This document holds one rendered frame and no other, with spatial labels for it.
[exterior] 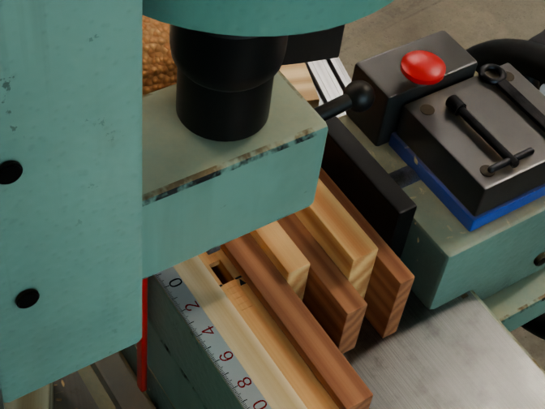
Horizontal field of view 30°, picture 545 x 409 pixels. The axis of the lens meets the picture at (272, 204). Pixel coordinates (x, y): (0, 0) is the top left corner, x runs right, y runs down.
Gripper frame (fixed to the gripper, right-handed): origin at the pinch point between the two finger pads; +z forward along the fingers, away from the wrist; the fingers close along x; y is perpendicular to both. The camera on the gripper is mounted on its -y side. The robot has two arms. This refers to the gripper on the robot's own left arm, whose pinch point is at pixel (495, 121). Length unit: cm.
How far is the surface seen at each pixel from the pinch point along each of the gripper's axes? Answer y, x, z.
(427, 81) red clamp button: -32.4, -12.1, 8.6
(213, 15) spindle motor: -59, -21, 18
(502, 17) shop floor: 112, 80, -44
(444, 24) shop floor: 105, 84, -32
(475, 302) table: -21.7, -21.8, 14.9
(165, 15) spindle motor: -60, -19, 20
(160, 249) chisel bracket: -43, -17, 28
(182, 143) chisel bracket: -46, -14, 23
